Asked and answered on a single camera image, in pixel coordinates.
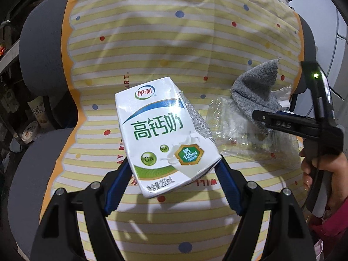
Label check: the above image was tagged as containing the clear plastic tray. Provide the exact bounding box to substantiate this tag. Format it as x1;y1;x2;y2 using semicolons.
206;96;302;170

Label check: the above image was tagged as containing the white milk carton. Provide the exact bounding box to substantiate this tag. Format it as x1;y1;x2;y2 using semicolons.
115;77;221;199

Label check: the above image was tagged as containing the grey fluffy cloth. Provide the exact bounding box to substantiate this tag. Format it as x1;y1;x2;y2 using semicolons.
231;58;283;136

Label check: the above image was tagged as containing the person's right hand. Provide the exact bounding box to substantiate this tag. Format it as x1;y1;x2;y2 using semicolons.
300;145;347;218

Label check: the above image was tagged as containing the yellow striped dotted cloth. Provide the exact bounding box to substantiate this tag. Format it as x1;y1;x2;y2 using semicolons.
39;0;309;261

